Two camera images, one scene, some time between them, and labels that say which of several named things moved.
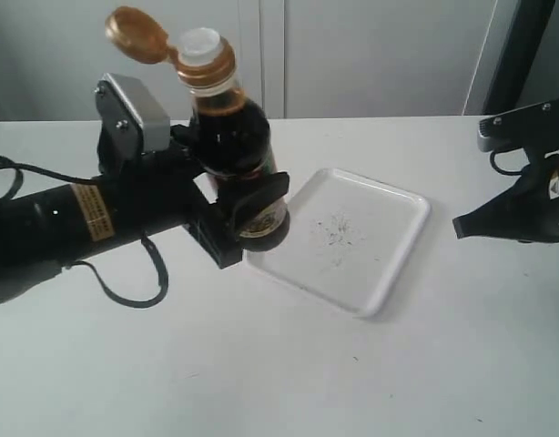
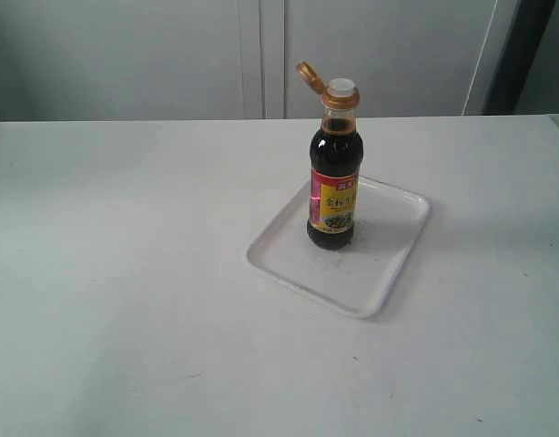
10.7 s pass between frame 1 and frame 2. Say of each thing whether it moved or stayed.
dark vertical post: stayed
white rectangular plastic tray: stayed
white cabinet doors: stayed
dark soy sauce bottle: moved
